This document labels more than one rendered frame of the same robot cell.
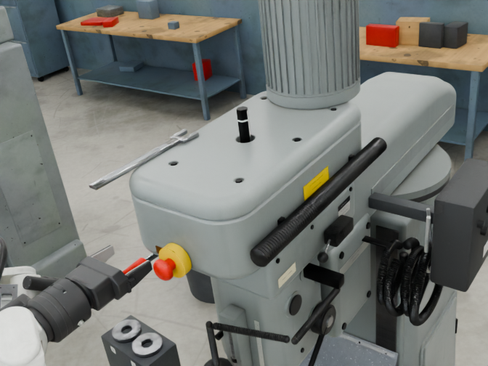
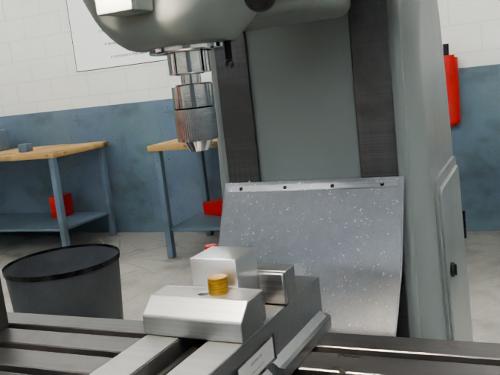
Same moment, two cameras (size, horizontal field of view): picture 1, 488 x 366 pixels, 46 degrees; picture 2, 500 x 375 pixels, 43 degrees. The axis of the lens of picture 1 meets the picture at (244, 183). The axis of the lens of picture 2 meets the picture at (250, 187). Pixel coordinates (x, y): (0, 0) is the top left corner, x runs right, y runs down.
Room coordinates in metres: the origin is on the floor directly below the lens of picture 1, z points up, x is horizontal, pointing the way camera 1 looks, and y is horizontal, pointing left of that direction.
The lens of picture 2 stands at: (0.28, 0.13, 1.26)
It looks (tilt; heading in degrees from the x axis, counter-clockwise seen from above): 9 degrees down; 345
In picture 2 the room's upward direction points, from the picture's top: 6 degrees counter-clockwise
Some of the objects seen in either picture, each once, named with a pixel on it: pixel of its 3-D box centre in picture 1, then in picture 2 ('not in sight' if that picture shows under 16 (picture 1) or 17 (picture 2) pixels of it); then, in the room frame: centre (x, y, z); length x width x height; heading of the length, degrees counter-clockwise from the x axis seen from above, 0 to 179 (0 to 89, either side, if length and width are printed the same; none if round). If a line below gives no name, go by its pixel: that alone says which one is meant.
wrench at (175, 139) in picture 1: (145, 157); not in sight; (0.95, 0.17, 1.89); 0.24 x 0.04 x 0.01; 137
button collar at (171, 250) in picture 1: (174, 260); not in sight; (0.81, 0.13, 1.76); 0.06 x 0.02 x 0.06; 50
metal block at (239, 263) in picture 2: not in sight; (225, 277); (0.98, -0.02, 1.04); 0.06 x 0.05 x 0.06; 47
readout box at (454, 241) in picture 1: (469, 224); not in sight; (1.01, -0.46, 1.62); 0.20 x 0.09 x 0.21; 140
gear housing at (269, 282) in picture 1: (269, 221); not in sight; (1.02, -0.04, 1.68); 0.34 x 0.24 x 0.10; 140
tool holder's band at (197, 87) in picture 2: not in sight; (192, 88); (0.99, -0.01, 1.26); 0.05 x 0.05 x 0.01
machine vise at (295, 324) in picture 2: not in sight; (219, 332); (0.96, 0.00, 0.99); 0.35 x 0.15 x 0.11; 137
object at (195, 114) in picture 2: not in sight; (195, 117); (0.99, -0.01, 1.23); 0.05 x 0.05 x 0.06
